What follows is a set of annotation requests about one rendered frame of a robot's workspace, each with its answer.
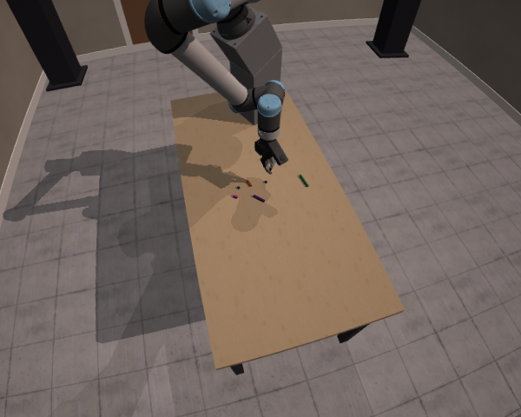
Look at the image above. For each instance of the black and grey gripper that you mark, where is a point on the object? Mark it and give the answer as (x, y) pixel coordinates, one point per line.
(263, 150)

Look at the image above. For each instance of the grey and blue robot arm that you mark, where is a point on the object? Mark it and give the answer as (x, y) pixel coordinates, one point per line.
(233, 21)

